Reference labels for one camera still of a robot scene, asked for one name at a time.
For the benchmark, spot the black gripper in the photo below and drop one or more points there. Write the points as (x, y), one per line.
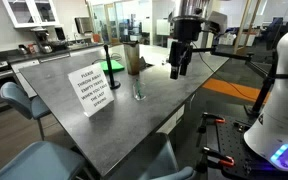
(185, 28)

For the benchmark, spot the clear plastic bag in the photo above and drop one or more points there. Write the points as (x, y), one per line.
(138, 90)

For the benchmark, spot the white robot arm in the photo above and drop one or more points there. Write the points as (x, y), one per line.
(268, 136)

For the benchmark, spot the brown paper bag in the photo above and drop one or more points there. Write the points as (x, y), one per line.
(131, 50)

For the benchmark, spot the upper orange-tipped clamp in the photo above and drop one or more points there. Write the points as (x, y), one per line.
(207, 119)

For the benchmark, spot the orange-tipped clamp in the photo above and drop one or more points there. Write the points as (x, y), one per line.
(207, 119)
(214, 159)

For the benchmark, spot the white printed sign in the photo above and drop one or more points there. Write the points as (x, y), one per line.
(92, 88)

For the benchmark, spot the paper towel dispenser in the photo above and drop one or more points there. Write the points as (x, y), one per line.
(84, 25)

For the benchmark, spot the lower orange-tipped clamp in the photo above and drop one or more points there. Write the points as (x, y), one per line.
(214, 159)

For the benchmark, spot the blue chair bottom centre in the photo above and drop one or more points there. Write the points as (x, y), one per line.
(159, 161)

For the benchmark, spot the blue chair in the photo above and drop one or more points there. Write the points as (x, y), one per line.
(159, 161)
(35, 108)
(43, 160)

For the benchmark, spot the coffee maker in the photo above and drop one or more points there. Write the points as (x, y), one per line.
(41, 37)

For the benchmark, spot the blue chair upper left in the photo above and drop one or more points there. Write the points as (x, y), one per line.
(35, 108)

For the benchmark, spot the blue chair lower left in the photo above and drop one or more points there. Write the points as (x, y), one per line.
(43, 160)

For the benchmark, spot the black post stand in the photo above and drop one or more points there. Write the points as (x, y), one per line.
(113, 84)

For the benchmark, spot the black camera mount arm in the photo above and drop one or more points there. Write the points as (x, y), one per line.
(269, 77)

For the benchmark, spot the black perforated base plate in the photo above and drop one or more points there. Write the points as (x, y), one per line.
(248, 164)

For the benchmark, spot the white wall cabinet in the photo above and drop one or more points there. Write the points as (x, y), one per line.
(31, 13)

